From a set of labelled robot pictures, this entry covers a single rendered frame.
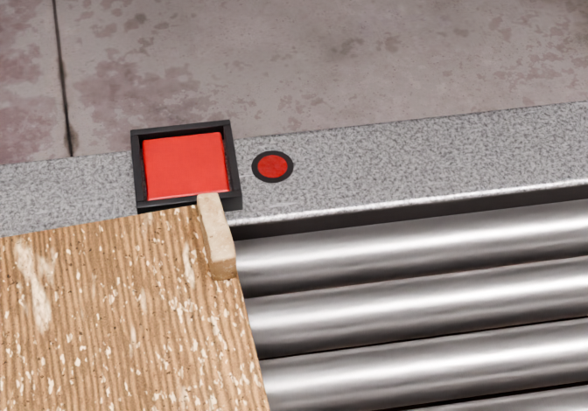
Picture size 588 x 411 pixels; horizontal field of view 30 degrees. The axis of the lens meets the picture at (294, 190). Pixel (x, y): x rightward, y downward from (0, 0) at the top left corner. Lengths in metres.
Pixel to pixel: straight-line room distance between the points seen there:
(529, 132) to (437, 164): 0.08
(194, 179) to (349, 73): 1.41
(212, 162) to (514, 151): 0.23
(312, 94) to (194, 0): 0.37
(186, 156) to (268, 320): 0.15
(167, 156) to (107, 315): 0.15
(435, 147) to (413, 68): 1.38
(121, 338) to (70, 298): 0.05
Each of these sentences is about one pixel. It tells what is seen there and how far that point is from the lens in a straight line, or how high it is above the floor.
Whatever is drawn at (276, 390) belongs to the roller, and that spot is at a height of 0.92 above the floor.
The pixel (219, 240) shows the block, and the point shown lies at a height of 0.96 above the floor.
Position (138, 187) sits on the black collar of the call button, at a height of 0.93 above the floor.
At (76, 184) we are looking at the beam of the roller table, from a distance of 0.83.
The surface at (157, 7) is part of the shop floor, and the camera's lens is 2.35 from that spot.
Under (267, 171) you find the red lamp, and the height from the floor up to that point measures 0.92.
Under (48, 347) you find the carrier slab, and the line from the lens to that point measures 0.72.
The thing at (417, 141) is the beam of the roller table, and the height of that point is 0.91.
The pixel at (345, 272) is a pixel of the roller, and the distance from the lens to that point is 0.78.
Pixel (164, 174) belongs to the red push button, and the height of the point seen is 0.93.
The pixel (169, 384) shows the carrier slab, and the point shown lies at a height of 0.94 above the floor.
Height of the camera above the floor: 1.54
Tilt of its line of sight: 51 degrees down
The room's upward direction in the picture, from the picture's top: 1 degrees clockwise
